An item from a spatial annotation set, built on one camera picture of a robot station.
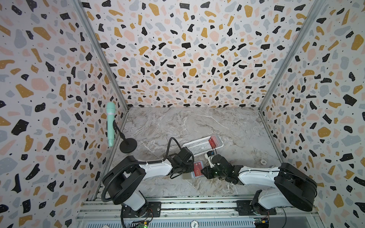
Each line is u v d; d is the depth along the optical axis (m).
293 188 0.44
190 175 0.85
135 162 0.49
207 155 0.81
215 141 0.95
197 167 0.88
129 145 0.97
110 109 0.75
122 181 0.43
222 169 0.67
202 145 1.00
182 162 0.69
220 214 0.73
